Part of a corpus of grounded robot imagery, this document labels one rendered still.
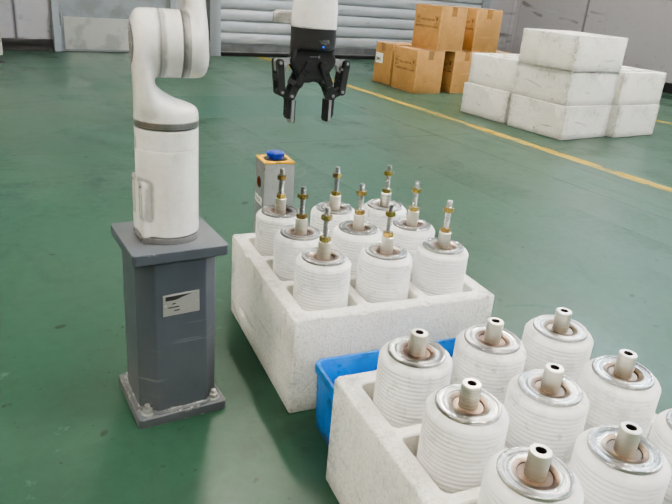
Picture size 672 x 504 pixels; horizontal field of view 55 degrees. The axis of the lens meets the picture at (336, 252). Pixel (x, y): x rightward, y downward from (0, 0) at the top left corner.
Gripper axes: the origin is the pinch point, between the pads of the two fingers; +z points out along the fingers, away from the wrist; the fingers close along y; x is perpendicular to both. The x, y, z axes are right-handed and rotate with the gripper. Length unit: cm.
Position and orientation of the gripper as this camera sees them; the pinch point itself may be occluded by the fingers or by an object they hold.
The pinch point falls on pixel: (308, 113)
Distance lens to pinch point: 114.5
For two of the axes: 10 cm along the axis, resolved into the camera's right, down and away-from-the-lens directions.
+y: 8.7, -1.2, 4.7
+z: -0.8, 9.2, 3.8
